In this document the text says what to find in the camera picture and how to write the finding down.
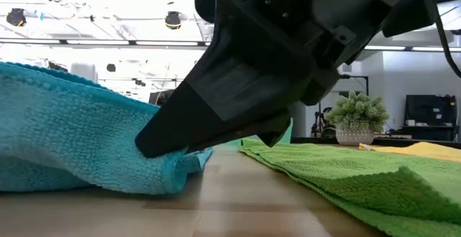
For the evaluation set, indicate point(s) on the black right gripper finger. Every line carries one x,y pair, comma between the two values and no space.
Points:
234,85
266,132

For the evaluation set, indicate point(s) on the green microfiber towel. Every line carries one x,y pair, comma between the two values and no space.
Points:
360,179

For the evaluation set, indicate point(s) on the blue microfiber towel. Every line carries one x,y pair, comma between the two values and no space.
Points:
72,139

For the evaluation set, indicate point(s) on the teal translucent plastic basket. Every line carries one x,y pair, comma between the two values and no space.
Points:
289,132

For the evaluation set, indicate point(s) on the yellow microfiber towel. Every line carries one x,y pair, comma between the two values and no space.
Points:
425,150

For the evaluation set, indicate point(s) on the person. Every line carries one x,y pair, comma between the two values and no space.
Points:
326,121

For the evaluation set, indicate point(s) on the black computer monitor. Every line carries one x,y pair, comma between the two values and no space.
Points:
160,98

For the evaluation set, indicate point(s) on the green potted plant white pot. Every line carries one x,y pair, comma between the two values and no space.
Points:
356,118

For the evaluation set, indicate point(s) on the white mug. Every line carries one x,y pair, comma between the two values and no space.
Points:
410,122

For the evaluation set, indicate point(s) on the black television cabinet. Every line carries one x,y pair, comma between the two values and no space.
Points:
430,114

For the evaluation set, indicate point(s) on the white pillar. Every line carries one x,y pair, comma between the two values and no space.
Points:
84,73

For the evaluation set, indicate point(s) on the black tubular stand frame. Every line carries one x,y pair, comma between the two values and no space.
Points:
360,76

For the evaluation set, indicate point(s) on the black ceiling camera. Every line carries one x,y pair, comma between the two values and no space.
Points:
16,17
173,20

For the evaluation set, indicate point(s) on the black metal table frame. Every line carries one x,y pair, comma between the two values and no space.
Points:
414,143

